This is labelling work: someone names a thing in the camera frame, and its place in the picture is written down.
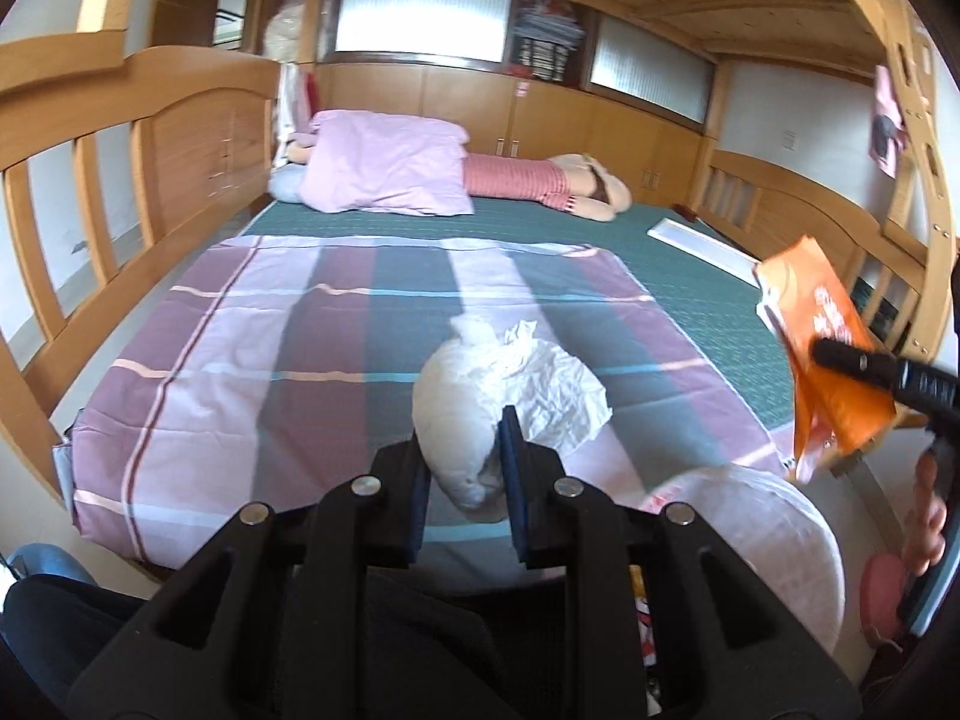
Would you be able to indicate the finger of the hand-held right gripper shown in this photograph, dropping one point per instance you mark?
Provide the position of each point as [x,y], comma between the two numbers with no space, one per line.
[855,360]

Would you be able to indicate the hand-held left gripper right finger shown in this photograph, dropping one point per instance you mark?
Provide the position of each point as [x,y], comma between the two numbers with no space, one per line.
[517,495]

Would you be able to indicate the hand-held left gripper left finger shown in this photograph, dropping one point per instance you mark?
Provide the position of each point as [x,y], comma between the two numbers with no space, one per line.
[414,517]

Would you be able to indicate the orange snack packet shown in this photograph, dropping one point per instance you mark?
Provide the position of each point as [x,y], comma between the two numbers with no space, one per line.
[817,307]

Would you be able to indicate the white paper wad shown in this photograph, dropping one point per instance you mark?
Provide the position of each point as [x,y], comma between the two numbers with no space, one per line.
[457,420]

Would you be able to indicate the white tissue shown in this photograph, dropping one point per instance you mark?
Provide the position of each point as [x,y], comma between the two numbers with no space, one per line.
[559,390]

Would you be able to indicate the white plastic trash bag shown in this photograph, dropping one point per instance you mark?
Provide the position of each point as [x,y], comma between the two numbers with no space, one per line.
[750,532]

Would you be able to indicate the person's right hand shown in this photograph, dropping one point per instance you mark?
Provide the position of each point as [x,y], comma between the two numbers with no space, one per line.
[926,517]

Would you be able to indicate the green patterned mattress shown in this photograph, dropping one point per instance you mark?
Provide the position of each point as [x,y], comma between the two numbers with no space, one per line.
[675,300]

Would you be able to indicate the long white board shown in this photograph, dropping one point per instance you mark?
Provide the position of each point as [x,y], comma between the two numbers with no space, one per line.
[697,244]

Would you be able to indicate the pink round stool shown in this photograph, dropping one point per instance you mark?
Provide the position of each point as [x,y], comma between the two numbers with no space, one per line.
[881,589]

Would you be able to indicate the pink grey plaid bedsheet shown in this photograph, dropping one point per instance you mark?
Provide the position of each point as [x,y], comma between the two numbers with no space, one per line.
[225,390]

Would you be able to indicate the pink hanging pouch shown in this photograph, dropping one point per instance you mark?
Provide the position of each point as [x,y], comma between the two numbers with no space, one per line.
[887,120]

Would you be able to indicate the pink pillow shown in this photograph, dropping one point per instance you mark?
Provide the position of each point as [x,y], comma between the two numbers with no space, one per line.
[382,165]

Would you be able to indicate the light blue cushion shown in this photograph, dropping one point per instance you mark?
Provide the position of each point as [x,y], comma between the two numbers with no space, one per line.
[286,184]

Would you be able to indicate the frosted glass window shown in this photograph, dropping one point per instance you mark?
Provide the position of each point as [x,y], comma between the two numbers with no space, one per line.
[649,67]
[420,19]

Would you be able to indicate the blue denim cloth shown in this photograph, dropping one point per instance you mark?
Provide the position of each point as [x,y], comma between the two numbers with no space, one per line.
[49,562]

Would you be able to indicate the white hanging cloth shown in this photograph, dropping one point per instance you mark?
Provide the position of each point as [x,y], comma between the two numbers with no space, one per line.
[285,112]

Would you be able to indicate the red cloth strip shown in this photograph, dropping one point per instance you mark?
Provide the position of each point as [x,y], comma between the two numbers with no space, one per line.
[311,94]

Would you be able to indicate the stack of magazines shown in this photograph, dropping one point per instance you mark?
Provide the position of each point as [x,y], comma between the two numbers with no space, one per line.
[547,41]

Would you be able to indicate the white plastic bundle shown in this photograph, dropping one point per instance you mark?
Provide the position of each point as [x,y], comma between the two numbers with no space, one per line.
[289,22]

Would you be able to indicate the dark wooden shelf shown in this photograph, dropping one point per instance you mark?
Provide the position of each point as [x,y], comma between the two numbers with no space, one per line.
[187,7]

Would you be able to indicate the wooden bunk bed frame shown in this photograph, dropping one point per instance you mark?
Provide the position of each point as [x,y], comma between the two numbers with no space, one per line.
[202,135]

